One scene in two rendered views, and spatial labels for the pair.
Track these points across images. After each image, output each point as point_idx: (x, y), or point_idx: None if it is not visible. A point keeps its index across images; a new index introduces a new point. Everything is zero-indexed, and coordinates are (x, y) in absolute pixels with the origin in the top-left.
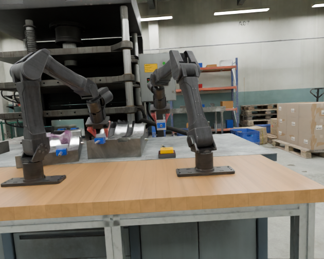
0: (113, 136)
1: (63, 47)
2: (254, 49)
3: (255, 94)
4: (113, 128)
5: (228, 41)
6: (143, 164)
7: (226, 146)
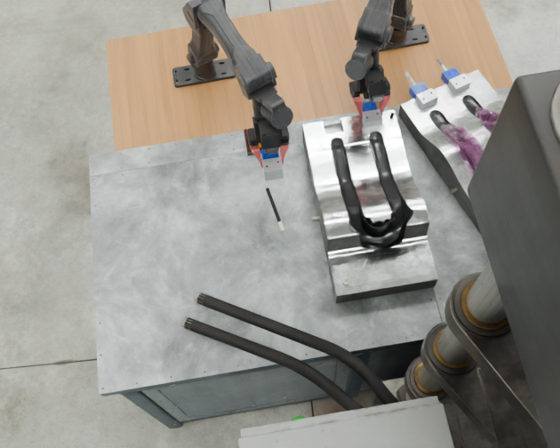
0: (372, 165)
1: None
2: None
3: None
4: (393, 199)
5: None
6: (286, 101)
7: (152, 206)
